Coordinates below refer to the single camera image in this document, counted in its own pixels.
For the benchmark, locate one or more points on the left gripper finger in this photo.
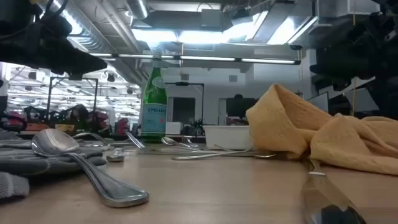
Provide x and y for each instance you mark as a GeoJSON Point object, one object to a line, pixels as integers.
{"type": "Point", "coordinates": [74, 62]}

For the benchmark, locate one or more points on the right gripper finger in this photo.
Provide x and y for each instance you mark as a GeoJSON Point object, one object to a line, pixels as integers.
{"type": "Point", "coordinates": [345, 68]}

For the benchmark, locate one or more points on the large silver spoon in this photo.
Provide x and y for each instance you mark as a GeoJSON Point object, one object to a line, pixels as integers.
{"type": "Point", "coordinates": [56, 141]}

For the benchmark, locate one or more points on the silver fork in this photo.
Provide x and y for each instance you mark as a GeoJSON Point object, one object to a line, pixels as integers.
{"type": "Point", "coordinates": [136, 141]}
{"type": "Point", "coordinates": [190, 143]}

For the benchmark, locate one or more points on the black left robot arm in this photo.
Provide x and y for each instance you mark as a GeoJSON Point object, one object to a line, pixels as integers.
{"type": "Point", "coordinates": [15, 9]}

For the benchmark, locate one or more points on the white board panel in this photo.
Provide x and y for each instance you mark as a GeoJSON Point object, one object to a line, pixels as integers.
{"type": "Point", "coordinates": [360, 101]}
{"type": "Point", "coordinates": [320, 104]}

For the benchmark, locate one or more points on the red pink bag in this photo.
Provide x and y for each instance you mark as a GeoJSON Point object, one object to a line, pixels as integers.
{"type": "Point", "coordinates": [99, 119]}
{"type": "Point", "coordinates": [122, 126]}

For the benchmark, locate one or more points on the yellow box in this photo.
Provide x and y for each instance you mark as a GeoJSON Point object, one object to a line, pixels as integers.
{"type": "Point", "coordinates": [64, 127]}

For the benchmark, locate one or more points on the orange box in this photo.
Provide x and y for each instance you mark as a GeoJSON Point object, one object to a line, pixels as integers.
{"type": "Point", "coordinates": [37, 127]}

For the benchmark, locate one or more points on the green glass water bottle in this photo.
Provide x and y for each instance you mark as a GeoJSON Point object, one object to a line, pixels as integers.
{"type": "Point", "coordinates": [154, 93]}

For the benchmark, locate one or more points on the yellow cloth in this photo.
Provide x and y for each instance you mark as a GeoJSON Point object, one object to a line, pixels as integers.
{"type": "Point", "coordinates": [280, 124]}

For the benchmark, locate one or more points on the grey checked cloth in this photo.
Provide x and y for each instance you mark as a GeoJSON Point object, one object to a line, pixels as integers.
{"type": "Point", "coordinates": [18, 158]}

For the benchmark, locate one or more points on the black monitor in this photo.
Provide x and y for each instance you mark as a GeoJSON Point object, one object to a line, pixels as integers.
{"type": "Point", "coordinates": [239, 109]}

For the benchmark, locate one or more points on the bright ceiling light panel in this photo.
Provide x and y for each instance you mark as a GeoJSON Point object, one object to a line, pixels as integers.
{"type": "Point", "coordinates": [186, 36]}

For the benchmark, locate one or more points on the white box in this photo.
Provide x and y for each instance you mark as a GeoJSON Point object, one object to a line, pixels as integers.
{"type": "Point", "coordinates": [174, 128]}

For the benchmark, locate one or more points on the silver table knife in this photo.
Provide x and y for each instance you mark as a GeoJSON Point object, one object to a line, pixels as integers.
{"type": "Point", "coordinates": [323, 196]}

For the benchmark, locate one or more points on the long ceiling light bar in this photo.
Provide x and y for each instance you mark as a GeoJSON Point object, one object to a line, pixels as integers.
{"type": "Point", "coordinates": [205, 58]}

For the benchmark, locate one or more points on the white cutlery tray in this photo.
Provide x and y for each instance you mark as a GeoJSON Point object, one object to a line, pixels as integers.
{"type": "Point", "coordinates": [227, 137]}

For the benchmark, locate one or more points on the black metal frame rig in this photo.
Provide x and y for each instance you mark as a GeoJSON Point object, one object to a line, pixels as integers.
{"type": "Point", "coordinates": [74, 78]}

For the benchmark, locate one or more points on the silver round air duct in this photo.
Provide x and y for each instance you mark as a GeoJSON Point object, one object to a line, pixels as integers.
{"type": "Point", "coordinates": [138, 7]}

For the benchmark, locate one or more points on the grey wall vent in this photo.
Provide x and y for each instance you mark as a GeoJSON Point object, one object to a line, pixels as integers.
{"type": "Point", "coordinates": [184, 77]}
{"type": "Point", "coordinates": [233, 78]}

